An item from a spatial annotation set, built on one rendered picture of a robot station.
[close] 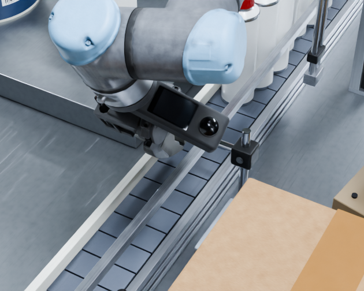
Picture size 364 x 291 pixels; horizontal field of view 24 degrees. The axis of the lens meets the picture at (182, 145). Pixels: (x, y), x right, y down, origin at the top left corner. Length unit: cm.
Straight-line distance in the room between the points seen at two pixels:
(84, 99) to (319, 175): 38
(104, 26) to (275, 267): 29
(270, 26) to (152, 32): 45
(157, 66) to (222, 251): 20
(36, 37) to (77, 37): 63
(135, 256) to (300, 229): 34
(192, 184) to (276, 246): 41
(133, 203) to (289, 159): 27
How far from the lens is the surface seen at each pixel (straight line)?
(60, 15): 86
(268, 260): 77
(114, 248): 99
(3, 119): 139
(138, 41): 85
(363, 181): 115
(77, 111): 133
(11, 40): 147
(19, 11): 153
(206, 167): 120
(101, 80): 90
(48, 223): 121
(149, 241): 110
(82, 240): 107
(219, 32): 83
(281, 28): 132
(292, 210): 82
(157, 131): 104
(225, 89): 129
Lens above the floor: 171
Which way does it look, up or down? 42 degrees down
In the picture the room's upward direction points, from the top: straight up
